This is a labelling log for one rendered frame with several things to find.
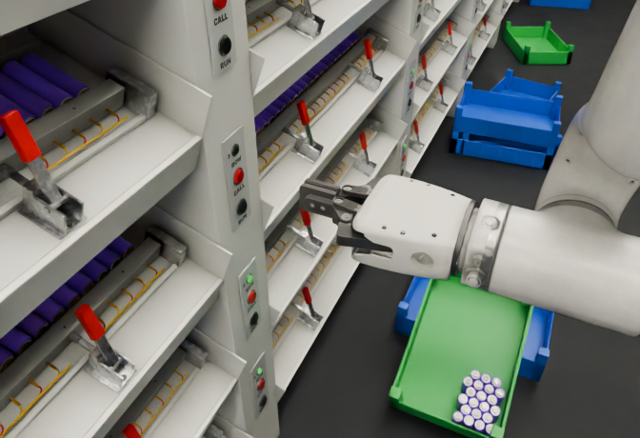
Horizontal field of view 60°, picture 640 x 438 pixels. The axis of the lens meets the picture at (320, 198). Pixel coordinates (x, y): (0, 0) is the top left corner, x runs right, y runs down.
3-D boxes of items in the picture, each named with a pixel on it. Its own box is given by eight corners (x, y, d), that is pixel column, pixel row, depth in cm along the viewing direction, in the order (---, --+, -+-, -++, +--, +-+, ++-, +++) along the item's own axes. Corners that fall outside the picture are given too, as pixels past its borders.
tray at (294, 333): (385, 218, 142) (408, 181, 133) (270, 413, 98) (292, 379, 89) (317, 177, 144) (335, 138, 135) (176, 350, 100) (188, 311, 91)
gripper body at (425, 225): (456, 305, 51) (345, 268, 55) (480, 239, 59) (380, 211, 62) (470, 245, 47) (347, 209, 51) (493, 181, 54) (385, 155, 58)
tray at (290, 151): (397, 78, 119) (427, 21, 110) (255, 252, 75) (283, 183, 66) (317, 31, 121) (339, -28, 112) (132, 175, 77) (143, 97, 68)
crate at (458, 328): (497, 448, 99) (503, 440, 92) (390, 406, 105) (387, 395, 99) (533, 299, 112) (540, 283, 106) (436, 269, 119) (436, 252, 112)
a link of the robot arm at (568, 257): (517, 182, 53) (498, 244, 46) (672, 219, 48) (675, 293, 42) (501, 246, 58) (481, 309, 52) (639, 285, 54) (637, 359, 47)
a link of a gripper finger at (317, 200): (349, 240, 55) (289, 222, 57) (360, 222, 58) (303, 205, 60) (350, 215, 53) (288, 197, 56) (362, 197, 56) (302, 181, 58)
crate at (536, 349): (550, 311, 124) (560, 287, 119) (538, 383, 109) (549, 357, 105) (421, 271, 134) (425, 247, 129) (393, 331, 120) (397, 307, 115)
